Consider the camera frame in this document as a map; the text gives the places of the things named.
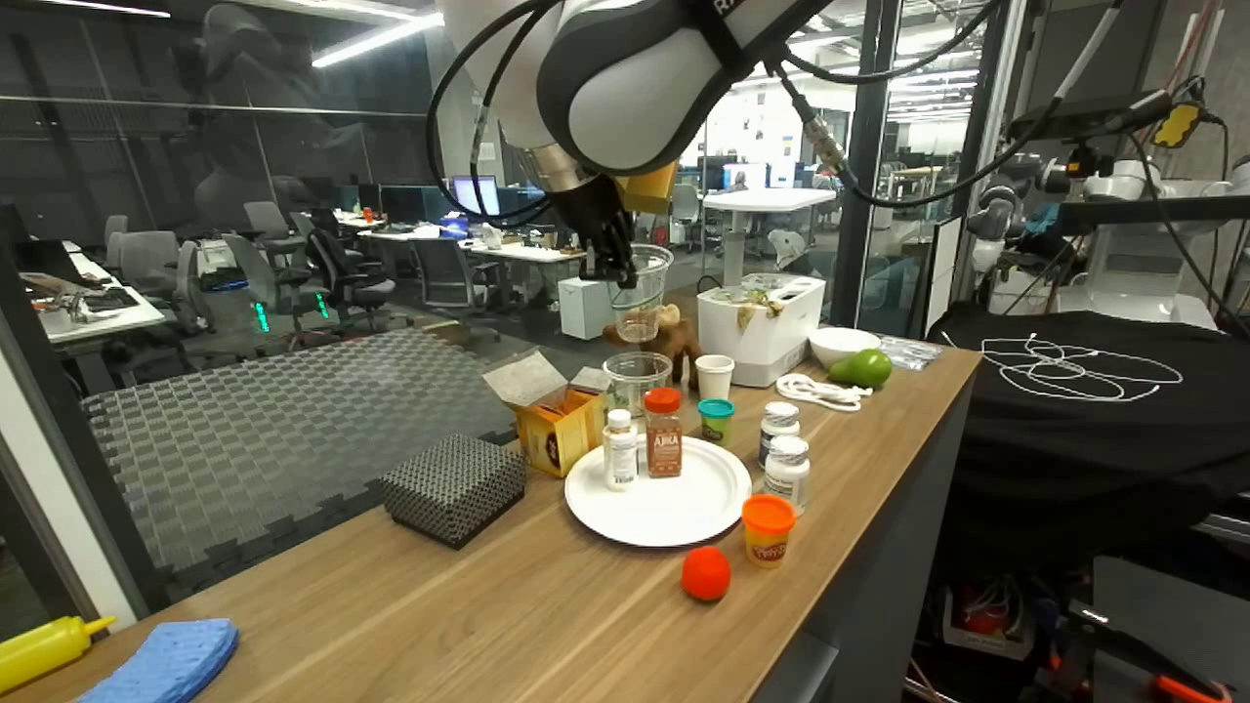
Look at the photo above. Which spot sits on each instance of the round white table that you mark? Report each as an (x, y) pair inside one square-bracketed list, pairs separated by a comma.
[(766, 201)]

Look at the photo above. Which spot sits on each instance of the yellow mustard bottle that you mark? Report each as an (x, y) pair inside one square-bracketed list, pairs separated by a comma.
[(46, 650)]

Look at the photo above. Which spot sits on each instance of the dark building pillar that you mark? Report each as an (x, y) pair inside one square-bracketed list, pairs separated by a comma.
[(863, 196)]

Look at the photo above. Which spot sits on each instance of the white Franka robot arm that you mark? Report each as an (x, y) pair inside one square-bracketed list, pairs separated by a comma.
[(648, 81)]

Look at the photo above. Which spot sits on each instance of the green fruit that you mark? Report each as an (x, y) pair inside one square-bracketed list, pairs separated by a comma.
[(861, 370)]

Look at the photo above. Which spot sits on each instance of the white paper cup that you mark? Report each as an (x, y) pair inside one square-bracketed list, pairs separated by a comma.
[(716, 376)]

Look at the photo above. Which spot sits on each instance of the grey foam floor mat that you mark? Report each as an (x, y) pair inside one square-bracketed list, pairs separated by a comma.
[(286, 443)]

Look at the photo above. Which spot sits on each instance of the white bowl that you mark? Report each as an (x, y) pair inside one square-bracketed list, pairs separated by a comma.
[(841, 343)]

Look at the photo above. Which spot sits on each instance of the long white office desk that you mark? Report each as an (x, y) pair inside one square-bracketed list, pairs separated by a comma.
[(512, 252)]

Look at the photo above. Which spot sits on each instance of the white pill bottle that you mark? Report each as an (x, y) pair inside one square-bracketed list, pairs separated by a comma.
[(788, 475), (777, 419)]

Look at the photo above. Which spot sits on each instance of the white paper plate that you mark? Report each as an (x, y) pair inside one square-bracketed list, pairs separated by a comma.
[(664, 515)]

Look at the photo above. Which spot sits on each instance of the black table cloth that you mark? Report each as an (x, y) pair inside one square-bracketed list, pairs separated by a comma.
[(1108, 443)]

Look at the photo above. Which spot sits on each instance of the brown moose plush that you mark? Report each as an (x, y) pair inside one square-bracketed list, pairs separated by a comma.
[(682, 343)]

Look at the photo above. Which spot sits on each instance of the clear plastic cup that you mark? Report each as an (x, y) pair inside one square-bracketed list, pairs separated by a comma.
[(633, 385), (648, 300)]

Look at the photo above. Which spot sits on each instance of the white countertop appliance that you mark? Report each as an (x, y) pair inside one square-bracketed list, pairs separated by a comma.
[(755, 343)]

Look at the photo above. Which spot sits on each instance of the white storage box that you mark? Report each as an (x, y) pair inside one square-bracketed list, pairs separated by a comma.
[(585, 312)]

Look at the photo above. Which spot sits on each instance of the spice bottle orange cap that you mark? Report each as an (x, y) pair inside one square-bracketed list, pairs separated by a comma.
[(664, 434)]

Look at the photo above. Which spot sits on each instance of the small white bottle green label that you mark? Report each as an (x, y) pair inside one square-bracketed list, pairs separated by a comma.
[(624, 454)]

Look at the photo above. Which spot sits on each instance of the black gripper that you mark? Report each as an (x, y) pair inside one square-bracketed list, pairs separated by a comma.
[(594, 218)]

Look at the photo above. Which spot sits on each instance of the teal lid dough can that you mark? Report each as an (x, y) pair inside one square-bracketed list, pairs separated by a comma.
[(716, 419)]

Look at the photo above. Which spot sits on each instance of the red plush ball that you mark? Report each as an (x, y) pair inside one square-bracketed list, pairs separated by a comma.
[(707, 575)]

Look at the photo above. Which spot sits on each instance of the brown dried plant pieces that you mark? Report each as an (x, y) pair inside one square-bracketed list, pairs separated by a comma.
[(755, 300)]

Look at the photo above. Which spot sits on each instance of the grey foam tile stack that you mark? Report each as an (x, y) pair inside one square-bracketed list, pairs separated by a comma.
[(453, 493)]

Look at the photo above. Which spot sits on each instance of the orange lid yellow dough can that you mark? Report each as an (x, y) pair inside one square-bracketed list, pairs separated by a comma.
[(766, 533)]

